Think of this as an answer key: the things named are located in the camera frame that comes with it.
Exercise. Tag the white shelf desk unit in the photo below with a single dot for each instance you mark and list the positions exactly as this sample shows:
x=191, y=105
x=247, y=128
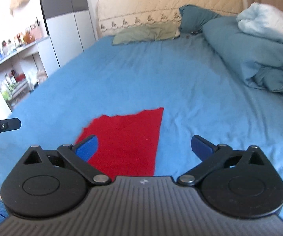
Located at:
x=27, y=60

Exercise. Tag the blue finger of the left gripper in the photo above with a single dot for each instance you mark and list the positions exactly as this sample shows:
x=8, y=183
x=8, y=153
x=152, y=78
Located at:
x=9, y=125

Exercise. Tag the red knit sweater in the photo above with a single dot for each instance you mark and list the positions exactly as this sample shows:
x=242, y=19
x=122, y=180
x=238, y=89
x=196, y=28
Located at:
x=127, y=145

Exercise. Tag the pink storage basket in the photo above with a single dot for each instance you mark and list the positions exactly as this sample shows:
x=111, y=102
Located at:
x=36, y=32

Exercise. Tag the cream quilted headboard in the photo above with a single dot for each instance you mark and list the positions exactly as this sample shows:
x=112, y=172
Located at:
x=115, y=15

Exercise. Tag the red box on shelf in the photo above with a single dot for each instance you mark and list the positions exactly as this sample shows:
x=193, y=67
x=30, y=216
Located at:
x=20, y=77

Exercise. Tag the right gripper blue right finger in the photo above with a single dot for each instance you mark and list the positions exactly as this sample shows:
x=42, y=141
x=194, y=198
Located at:
x=212, y=158

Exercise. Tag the paper bag under shelf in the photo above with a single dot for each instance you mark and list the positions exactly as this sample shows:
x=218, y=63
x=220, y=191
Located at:
x=41, y=76

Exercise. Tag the sage green pillow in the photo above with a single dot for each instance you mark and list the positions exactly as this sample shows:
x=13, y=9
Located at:
x=154, y=32

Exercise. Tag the blue bed sheet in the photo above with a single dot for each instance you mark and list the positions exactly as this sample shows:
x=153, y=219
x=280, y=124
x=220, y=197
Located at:
x=185, y=77

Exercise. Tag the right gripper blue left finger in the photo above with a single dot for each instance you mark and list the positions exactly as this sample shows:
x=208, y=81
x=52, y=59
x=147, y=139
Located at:
x=77, y=157

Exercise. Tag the teal folded duvet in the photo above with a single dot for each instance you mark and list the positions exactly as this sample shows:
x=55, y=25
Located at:
x=256, y=61

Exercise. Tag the teal pillow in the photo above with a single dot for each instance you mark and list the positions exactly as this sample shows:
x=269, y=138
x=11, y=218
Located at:
x=194, y=17

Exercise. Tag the light blue folded blanket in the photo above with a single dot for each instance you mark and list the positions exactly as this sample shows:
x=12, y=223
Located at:
x=262, y=20

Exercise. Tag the orange teddy on shelf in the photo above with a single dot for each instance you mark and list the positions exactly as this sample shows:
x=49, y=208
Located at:
x=28, y=38

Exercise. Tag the white grey wardrobe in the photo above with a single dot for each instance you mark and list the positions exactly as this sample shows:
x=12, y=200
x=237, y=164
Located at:
x=69, y=25

